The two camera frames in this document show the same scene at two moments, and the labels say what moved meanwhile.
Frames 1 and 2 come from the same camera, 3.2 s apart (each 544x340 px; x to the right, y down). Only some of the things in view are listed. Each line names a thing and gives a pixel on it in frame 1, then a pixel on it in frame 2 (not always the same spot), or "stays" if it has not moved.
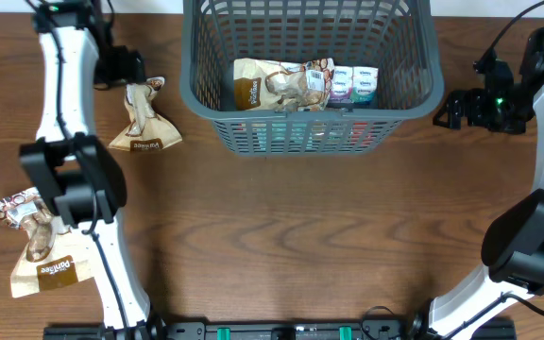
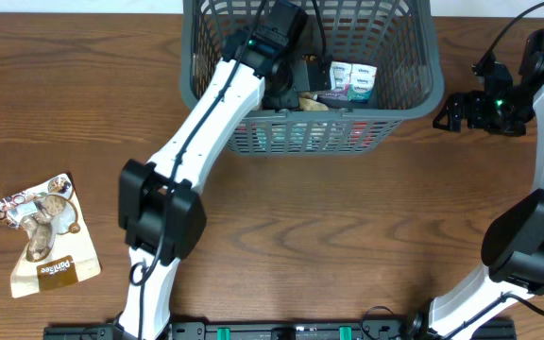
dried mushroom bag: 52,256 stays
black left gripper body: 115,66 -> 277,97
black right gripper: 474,97 stays
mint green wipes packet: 298,135 stays
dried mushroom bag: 146,130 -> 309,102
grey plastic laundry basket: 396,36 stays
